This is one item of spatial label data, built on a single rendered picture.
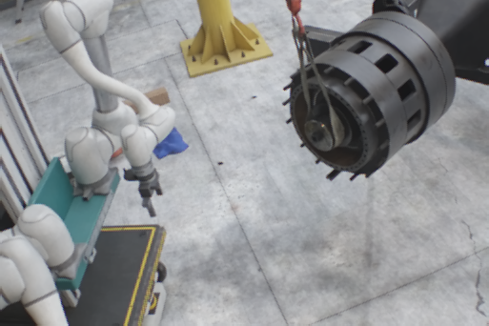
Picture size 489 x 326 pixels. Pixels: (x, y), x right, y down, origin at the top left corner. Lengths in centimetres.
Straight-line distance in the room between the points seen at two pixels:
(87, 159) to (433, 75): 146
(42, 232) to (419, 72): 154
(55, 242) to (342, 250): 147
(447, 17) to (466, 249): 114
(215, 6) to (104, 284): 268
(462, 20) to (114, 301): 205
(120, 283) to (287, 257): 87
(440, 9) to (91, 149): 174
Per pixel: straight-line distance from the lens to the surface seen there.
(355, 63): 217
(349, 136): 224
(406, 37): 234
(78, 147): 238
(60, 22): 211
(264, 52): 468
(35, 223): 206
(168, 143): 380
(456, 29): 276
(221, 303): 280
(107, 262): 273
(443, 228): 302
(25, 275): 151
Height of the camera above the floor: 216
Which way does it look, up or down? 37 degrees down
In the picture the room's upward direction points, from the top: 12 degrees counter-clockwise
